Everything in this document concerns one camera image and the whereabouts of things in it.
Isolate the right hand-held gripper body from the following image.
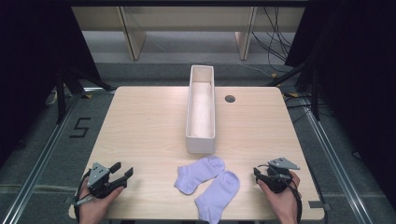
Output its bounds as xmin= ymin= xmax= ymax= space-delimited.
xmin=260 ymin=157 xmax=302 ymax=194

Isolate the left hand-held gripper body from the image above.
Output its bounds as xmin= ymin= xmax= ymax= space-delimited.
xmin=81 ymin=161 xmax=129 ymax=200

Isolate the lilac ankle sock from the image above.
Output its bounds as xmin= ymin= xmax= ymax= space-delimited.
xmin=194 ymin=170 xmax=241 ymax=224
xmin=174 ymin=155 xmax=226 ymax=196

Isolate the long white fabric box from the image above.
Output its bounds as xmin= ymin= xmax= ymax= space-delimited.
xmin=185 ymin=64 xmax=217 ymax=155

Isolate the person's right hand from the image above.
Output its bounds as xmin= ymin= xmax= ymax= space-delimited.
xmin=256 ymin=171 xmax=302 ymax=218

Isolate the person's left hand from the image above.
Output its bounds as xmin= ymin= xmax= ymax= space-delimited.
xmin=78 ymin=185 xmax=125 ymax=220

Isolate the black metal stand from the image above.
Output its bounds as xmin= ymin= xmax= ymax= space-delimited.
xmin=265 ymin=60 xmax=322 ymax=122
xmin=54 ymin=63 xmax=116 ymax=125

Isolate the beige wooden desk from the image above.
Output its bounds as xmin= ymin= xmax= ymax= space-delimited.
xmin=70 ymin=6 xmax=306 ymax=62

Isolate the left hand-held gripper black cable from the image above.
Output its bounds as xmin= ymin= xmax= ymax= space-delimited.
xmin=73 ymin=169 xmax=93 ymax=224

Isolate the metal floor rail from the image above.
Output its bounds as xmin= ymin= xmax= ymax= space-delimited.
xmin=0 ymin=91 xmax=82 ymax=224
xmin=303 ymin=102 xmax=376 ymax=224

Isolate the thin white floor cable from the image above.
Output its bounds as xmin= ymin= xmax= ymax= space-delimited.
xmin=218 ymin=60 xmax=275 ymax=77

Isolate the bundle of black hanging cables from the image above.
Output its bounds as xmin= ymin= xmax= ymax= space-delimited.
xmin=251 ymin=6 xmax=295 ymax=73

